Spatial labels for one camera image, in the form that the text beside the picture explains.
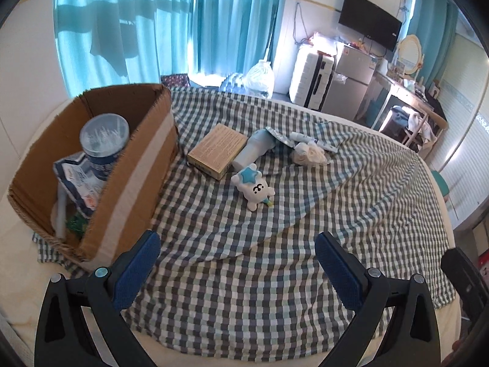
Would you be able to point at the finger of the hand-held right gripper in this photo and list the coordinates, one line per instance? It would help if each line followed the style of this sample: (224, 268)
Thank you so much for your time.
(460, 275)

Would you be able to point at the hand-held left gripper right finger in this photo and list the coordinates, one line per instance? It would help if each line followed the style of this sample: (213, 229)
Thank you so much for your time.
(340, 271)

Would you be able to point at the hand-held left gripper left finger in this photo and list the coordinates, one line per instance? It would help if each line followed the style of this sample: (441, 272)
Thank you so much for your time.
(133, 271)

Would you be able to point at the green snack packet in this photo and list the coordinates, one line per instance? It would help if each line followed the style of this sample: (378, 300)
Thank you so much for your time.
(78, 223)

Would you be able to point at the long white tube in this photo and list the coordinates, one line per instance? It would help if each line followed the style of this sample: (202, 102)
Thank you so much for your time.
(61, 218)

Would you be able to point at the blue white packet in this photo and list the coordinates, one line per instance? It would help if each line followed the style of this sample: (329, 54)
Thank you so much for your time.
(80, 187)

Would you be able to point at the brown cardboard box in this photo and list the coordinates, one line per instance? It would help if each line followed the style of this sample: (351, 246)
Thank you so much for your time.
(141, 168)

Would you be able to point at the clear cotton swab jar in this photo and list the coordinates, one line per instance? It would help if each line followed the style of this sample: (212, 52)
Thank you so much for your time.
(103, 137)

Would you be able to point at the teal stool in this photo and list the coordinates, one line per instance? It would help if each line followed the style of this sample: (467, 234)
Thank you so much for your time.
(442, 183)

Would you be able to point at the green white checked cloth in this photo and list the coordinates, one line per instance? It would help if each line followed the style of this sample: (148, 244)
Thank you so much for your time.
(248, 294)

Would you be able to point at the white plush toy blue star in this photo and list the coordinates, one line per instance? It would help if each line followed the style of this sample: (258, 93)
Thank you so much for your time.
(256, 191)

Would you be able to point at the small white tube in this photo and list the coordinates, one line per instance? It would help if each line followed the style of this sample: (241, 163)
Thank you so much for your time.
(305, 137)

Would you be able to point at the silver blister pack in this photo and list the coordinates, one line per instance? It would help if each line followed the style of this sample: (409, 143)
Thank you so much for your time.
(282, 137)

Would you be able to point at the white plastic bottle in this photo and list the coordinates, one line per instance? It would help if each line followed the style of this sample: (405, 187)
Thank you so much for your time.
(254, 149)

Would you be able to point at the tan flat box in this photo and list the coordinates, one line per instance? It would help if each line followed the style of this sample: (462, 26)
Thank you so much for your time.
(217, 147)

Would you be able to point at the white hanging garment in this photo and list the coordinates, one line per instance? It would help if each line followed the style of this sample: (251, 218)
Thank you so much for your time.
(420, 126)

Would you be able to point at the wooden dressing table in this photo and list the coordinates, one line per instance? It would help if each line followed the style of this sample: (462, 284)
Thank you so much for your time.
(420, 101)

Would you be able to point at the silver fridge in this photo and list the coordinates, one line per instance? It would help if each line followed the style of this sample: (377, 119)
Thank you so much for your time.
(351, 80)

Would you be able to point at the dark floral bag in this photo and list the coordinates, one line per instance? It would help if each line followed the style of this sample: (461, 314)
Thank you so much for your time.
(175, 80)

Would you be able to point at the white suitcase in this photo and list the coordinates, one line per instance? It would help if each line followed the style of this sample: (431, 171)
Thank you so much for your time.
(309, 76)

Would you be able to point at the large clear water jug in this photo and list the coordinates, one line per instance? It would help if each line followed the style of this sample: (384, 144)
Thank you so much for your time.
(260, 78)

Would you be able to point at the pack of water bottles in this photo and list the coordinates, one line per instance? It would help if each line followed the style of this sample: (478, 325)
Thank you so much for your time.
(233, 83)

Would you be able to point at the oval cream framed mirror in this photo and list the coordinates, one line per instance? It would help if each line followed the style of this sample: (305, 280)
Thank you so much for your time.
(409, 53)

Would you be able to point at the white plastic bag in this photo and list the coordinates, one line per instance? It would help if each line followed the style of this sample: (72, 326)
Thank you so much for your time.
(324, 42)

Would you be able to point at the sheer teal curtain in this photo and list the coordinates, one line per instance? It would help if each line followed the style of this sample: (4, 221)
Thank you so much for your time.
(126, 26)

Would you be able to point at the thick teal curtain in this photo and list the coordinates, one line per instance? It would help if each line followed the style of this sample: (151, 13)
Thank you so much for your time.
(431, 26)
(237, 19)

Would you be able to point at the black wall television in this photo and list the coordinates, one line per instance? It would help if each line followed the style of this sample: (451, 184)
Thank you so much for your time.
(368, 21)

